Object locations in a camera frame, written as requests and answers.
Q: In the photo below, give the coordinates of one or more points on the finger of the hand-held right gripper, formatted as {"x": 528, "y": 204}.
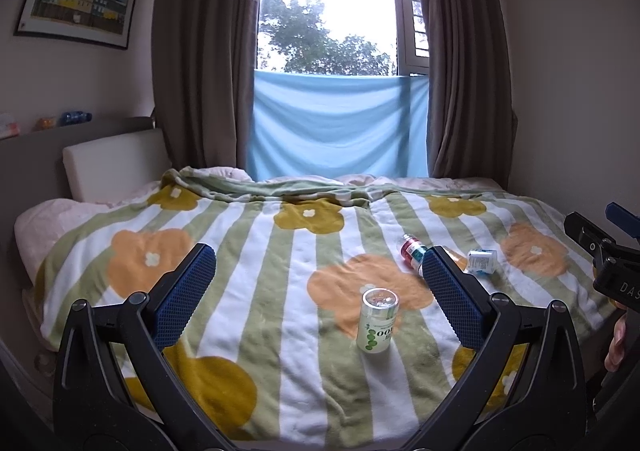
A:
{"x": 590, "y": 233}
{"x": 622, "y": 218}

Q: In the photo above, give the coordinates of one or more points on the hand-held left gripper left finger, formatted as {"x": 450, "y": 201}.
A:
{"x": 186, "y": 295}

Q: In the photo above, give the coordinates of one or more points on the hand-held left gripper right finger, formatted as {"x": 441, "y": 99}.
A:
{"x": 454, "y": 300}

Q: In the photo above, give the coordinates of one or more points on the white cup with green dots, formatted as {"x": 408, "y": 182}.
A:
{"x": 377, "y": 323}

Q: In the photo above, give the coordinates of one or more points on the small white blue-label cup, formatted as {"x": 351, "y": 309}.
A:
{"x": 482, "y": 261}

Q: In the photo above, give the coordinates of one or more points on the person's right hand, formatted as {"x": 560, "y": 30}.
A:
{"x": 617, "y": 343}

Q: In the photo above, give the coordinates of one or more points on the orange packet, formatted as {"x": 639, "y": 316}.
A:
{"x": 456, "y": 256}

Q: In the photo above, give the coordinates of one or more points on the red and teal bottle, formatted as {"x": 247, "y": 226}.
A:
{"x": 412, "y": 251}

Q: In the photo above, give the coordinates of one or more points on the floral striped blanket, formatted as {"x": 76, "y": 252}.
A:
{"x": 280, "y": 281}

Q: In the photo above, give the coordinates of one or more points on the white headboard cushion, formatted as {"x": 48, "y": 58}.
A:
{"x": 112, "y": 163}

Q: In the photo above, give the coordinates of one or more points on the pale pink pillow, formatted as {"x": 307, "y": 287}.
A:
{"x": 47, "y": 226}

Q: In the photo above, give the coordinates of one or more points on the grey headboard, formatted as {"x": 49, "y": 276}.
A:
{"x": 30, "y": 161}

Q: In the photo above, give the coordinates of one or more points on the light blue cloth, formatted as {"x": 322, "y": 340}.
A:
{"x": 340, "y": 126}

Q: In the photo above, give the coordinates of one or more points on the blue plastic bottle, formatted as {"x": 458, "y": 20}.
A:
{"x": 75, "y": 117}

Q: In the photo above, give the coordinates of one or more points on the brown curtain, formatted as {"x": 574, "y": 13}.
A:
{"x": 205, "y": 56}
{"x": 465, "y": 56}

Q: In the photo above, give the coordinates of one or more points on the small orange container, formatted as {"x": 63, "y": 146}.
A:
{"x": 47, "y": 123}

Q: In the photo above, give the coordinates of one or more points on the white tissue packet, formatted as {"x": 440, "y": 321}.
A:
{"x": 9, "y": 127}

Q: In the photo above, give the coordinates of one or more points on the white window frame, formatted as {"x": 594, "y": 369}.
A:
{"x": 412, "y": 6}

